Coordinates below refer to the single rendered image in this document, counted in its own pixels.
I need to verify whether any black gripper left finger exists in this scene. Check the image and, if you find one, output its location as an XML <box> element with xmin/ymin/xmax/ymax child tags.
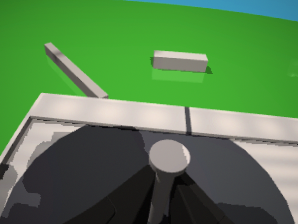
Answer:
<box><xmin>64</xmin><ymin>165</ymin><xmax>156</xmax><ymax>224</ymax></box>

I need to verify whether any dark grey disc with centre hole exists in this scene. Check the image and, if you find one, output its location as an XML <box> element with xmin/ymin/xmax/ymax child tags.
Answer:
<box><xmin>0</xmin><ymin>124</ymin><xmax>295</xmax><ymax>224</ymax></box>

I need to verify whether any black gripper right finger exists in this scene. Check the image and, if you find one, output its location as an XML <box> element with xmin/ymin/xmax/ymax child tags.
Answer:
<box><xmin>169</xmin><ymin>172</ymin><xmax>234</xmax><ymax>224</ymax></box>

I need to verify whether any grey metal pin with flat head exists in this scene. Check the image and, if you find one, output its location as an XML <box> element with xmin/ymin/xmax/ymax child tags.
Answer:
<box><xmin>148</xmin><ymin>140</ymin><xmax>190</xmax><ymax>224</ymax></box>

